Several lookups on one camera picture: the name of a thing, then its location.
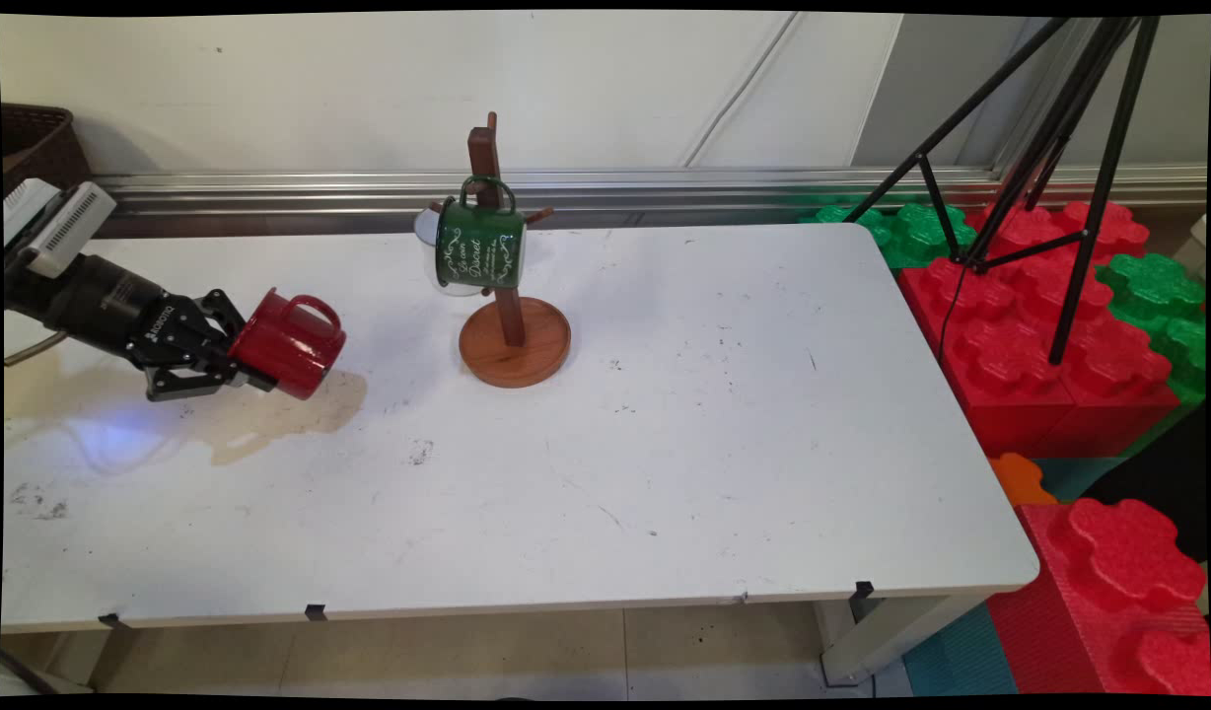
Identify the white wall cable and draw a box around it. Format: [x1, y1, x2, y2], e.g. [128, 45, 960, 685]
[682, 12, 804, 169]

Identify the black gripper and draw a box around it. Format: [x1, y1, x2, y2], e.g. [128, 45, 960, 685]
[4, 253, 279, 403]

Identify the aluminium rail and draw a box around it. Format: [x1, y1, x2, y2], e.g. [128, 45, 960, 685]
[93, 166, 1208, 214]

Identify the black tripod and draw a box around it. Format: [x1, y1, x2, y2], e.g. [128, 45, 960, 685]
[842, 15, 1164, 367]

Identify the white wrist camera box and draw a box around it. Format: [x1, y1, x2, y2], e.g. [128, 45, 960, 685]
[2, 177, 119, 280]

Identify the teal foam mat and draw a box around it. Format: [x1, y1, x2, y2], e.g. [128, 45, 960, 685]
[901, 602, 1019, 696]

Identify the orange foam piece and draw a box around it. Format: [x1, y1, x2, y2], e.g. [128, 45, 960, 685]
[988, 452, 1059, 507]

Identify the thin black tripod cable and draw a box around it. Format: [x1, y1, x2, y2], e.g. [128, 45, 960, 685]
[938, 261, 967, 358]

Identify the brown wooden mug tree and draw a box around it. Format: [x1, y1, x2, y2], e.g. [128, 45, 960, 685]
[426, 111, 573, 389]

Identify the red enamel mug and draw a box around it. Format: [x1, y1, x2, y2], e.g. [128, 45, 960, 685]
[228, 287, 348, 401]

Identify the green enamel mug white print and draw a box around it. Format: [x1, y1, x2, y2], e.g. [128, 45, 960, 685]
[433, 176, 526, 293]

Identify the red foam block ribbed side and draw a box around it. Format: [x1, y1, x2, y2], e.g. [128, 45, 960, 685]
[985, 497, 1211, 696]

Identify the white table leg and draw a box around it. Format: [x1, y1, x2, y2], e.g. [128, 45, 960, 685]
[813, 592, 991, 688]

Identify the green foam block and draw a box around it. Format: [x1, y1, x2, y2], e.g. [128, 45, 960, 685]
[1094, 252, 1208, 407]
[798, 201, 978, 270]

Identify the brown wicker basket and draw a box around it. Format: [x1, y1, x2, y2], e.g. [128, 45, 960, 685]
[2, 104, 94, 198]

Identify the large red foam block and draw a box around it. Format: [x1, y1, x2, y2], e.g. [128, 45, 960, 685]
[896, 200, 1183, 460]

